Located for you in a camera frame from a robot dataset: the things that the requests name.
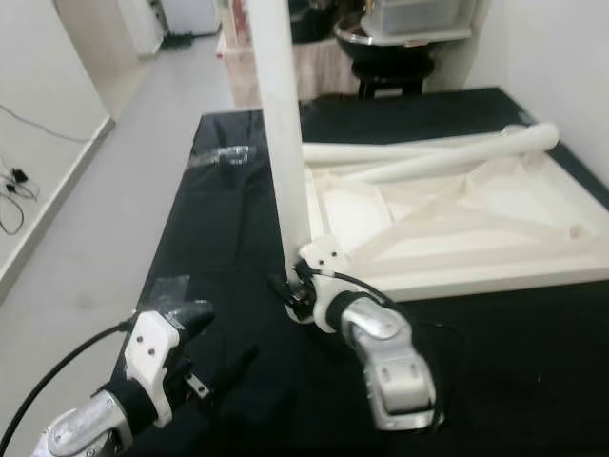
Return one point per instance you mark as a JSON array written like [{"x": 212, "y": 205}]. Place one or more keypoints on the white plastic table leg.
[
  {"x": 466, "y": 152},
  {"x": 362, "y": 152},
  {"x": 276, "y": 114}
]

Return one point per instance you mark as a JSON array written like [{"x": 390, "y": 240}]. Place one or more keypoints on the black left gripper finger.
[
  {"x": 234, "y": 368},
  {"x": 193, "y": 318}
]

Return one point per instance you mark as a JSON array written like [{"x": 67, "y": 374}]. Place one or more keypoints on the black bag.
[{"x": 314, "y": 19}]

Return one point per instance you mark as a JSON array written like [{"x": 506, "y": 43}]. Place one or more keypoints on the white fridge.
[{"x": 188, "y": 17}]

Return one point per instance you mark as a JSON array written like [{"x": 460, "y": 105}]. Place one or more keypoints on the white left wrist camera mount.
[{"x": 155, "y": 352}]

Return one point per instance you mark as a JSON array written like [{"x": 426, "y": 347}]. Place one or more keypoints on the red printed box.
[{"x": 240, "y": 19}]

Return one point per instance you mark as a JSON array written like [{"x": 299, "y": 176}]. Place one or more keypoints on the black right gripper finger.
[{"x": 282, "y": 288}]

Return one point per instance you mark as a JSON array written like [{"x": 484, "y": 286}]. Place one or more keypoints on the white plastic table top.
[{"x": 438, "y": 224}]

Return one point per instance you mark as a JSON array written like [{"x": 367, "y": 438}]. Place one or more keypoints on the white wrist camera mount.
[
  {"x": 155, "y": 352},
  {"x": 324, "y": 255}
]

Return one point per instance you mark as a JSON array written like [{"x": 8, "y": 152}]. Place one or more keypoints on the clear plastic storage box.
[{"x": 419, "y": 17}]

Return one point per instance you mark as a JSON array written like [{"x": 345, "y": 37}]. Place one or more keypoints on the large black wok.
[{"x": 385, "y": 46}]

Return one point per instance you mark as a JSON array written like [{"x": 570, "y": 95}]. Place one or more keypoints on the black tablecloth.
[{"x": 228, "y": 228}]

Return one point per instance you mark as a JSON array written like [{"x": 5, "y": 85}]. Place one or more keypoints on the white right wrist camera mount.
[{"x": 324, "y": 255}]

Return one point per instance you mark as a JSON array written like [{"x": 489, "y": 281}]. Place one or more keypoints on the pink cloth covered table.
[{"x": 243, "y": 76}]

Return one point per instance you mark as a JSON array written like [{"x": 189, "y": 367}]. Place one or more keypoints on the clear crumpled tape patch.
[{"x": 171, "y": 290}]

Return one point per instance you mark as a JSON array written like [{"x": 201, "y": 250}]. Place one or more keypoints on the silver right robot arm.
[{"x": 390, "y": 371}]

